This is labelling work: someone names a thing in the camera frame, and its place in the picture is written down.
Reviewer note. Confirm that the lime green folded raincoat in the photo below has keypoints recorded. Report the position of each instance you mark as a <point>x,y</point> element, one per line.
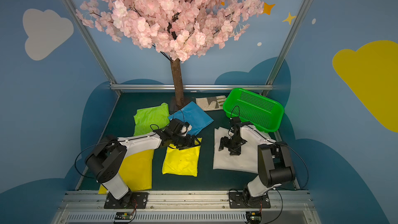
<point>148,119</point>

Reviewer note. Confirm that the right aluminium frame post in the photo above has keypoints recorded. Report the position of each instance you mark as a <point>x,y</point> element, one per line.
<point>301,14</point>

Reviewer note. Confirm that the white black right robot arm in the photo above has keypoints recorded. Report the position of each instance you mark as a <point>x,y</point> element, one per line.
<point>275,167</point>

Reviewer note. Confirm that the right circuit board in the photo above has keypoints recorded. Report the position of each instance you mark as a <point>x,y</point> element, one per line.
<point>253,218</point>

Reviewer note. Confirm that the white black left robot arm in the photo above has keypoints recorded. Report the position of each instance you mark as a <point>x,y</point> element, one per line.
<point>107,156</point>

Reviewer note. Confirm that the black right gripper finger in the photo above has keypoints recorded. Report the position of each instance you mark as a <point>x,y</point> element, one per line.
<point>225,142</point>
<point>235,150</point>

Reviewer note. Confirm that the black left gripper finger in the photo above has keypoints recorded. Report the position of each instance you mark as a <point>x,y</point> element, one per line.
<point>192,143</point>
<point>172,145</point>

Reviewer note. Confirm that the rear aluminium frame bar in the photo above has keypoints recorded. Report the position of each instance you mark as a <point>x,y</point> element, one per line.
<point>154,87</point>

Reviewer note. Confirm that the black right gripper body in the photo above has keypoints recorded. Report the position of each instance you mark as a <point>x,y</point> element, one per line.
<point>233,143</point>

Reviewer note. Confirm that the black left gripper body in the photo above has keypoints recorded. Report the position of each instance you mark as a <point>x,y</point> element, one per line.
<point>185,140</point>

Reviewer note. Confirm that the white raincoat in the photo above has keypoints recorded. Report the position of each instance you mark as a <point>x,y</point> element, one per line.
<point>247,161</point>

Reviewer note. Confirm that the aluminium frame post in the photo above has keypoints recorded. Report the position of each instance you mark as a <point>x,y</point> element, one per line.
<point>71,8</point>
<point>301,14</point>

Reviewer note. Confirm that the blue folded raincoat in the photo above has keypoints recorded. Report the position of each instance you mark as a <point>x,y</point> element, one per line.
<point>193,115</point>

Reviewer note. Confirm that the small neon yellow folded raincoat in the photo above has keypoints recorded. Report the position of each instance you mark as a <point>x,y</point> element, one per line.
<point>181,162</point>

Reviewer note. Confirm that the left aluminium frame post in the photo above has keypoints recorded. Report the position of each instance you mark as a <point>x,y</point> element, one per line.
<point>71,8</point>

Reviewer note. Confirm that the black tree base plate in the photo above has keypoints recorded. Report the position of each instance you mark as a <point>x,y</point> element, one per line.
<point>174,107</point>

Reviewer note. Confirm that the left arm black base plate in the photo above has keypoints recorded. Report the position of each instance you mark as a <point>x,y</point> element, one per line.
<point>132,200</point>

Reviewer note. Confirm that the pink cherry blossom tree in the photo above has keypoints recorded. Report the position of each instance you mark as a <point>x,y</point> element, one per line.
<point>177,29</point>

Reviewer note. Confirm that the left circuit board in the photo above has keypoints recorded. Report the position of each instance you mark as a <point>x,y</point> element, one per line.
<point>123,217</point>

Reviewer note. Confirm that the large yellow raincoat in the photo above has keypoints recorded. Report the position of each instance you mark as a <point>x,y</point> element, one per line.
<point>136,170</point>

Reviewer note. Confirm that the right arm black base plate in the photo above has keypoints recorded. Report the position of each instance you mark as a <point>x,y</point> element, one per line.
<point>245,200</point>

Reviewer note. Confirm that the aluminium rail at front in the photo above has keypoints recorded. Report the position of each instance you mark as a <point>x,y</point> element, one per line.
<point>188,207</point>

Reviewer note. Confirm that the grey white work glove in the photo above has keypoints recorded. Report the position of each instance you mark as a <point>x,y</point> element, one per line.
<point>213,103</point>

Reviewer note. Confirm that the circuit board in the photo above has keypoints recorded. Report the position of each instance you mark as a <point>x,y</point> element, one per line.
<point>253,218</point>
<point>123,217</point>

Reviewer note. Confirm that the green plastic basket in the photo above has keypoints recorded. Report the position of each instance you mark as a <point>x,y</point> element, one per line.
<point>266,114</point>

